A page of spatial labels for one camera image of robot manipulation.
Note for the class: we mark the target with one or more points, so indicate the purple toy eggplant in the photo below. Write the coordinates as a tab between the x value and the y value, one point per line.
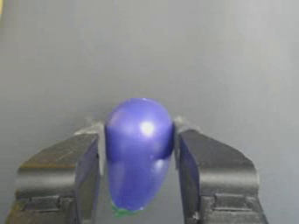
137	151

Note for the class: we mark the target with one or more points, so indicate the yellow plate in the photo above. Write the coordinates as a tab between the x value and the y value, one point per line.
0	11

